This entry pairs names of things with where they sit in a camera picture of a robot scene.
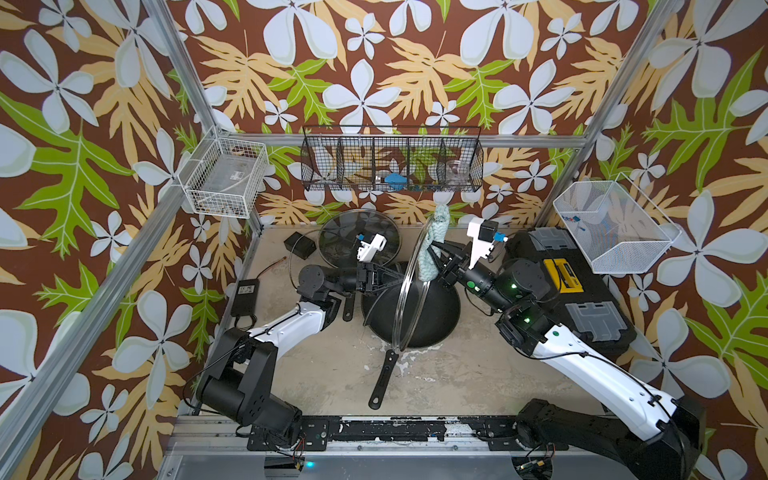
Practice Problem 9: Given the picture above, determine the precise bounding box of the black back frying pan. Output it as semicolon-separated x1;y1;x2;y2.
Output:
318;209;403;322

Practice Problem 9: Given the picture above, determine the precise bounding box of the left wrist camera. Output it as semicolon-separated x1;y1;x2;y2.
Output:
356;233;387;263

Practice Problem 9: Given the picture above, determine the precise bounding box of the blue object in basket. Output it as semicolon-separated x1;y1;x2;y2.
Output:
385;173;407;189

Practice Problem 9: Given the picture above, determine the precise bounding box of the white wire basket left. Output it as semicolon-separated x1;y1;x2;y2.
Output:
179;128;270;219

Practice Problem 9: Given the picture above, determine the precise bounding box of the red black adapter cable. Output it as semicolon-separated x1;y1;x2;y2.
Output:
232;256;288;335

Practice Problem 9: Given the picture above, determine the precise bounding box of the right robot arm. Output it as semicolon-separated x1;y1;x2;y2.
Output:
422;241;706;479

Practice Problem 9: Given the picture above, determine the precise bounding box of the black power adapter brick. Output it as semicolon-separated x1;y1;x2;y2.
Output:
230;279;260;318

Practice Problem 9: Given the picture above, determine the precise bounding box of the small black battery box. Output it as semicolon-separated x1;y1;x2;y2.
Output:
284;232;317;260

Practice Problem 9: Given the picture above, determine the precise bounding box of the white wire basket right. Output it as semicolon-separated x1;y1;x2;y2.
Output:
553;174;682;275

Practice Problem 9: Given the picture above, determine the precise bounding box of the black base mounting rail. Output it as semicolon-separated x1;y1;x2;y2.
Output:
247;413;570;452

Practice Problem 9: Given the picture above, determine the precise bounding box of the aluminium frame post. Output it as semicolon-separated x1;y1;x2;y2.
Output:
142;1;263;235

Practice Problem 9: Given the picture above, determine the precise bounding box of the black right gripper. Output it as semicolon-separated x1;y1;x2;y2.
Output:
429;240;516;319

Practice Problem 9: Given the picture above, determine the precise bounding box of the black wire basket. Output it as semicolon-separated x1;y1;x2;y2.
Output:
299;125;484;193

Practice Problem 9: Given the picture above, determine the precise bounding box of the glass lid with steel rim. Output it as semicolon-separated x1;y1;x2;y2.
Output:
391;218;433;355

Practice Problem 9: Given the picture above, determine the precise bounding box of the black yellow tool case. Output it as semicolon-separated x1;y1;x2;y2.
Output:
505;227;636;360

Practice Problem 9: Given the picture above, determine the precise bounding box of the glass lid on back pan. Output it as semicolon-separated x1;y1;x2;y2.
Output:
318;209;401;268

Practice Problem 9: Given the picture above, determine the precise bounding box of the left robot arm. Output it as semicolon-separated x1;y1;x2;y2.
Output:
195;262;404;448

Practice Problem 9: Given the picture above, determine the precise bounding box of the light green fluffy cloth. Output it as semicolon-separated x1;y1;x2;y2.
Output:
417;204;451;282

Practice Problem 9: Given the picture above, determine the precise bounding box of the white wire basket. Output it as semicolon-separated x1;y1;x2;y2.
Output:
179;128;270;219
553;174;682;275

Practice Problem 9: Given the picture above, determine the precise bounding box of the black front frying pan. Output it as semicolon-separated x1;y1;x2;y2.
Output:
362;262;461;410

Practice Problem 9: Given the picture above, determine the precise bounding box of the black frying pan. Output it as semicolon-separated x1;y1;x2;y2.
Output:
318;209;403;322
362;262;461;410

